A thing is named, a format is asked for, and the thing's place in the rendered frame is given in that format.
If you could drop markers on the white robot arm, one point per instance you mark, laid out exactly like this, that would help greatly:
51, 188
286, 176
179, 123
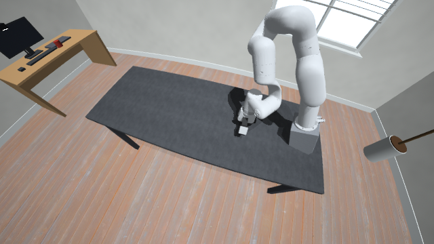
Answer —
300, 22

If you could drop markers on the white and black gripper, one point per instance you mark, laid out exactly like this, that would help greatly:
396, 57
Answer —
241, 114

